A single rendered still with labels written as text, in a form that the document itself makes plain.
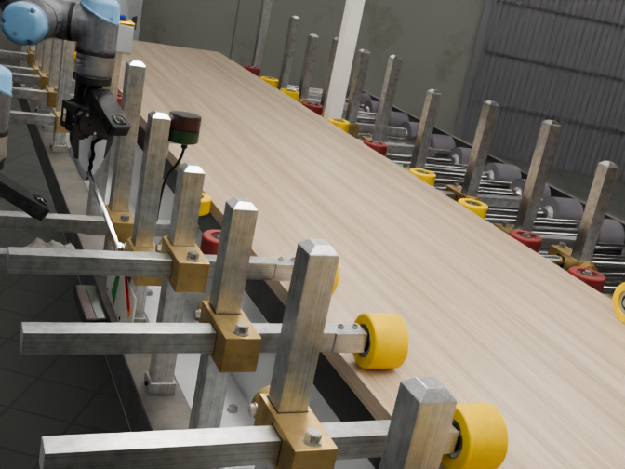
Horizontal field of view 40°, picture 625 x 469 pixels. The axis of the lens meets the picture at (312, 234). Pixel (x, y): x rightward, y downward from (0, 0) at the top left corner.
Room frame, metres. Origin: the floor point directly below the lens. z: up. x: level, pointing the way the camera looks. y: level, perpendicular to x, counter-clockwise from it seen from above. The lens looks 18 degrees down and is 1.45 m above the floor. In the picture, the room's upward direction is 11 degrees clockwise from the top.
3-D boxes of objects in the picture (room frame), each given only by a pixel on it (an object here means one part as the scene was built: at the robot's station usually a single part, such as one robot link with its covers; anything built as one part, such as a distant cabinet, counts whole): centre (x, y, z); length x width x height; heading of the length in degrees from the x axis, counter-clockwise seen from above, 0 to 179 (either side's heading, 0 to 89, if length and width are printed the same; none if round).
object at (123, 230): (1.74, 0.41, 0.83); 0.13 x 0.06 x 0.05; 26
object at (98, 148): (1.71, 0.48, 0.97); 0.06 x 0.03 x 0.09; 46
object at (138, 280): (1.52, 0.30, 0.84); 0.13 x 0.06 x 0.05; 26
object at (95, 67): (1.69, 0.49, 1.16); 0.08 x 0.08 x 0.05
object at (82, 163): (1.69, 0.50, 0.97); 0.06 x 0.03 x 0.09; 46
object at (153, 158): (1.54, 0.31, 0.89); 0.03 x 0.03 x 0.48; 26
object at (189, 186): (1.31, 0.21, 0.86); 0.03 x 0.03 x 0.48; 26
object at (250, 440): (0.82, -0.01, 0.95); 0.50 x 0.04 x 0.04; 116
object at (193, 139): (1.56, 0.27, 1.09); 0.06 x 0.06 x 0.02
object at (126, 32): (2.00, 0.53, 1.18); 0.07 x 0.07 x 0.08; 26
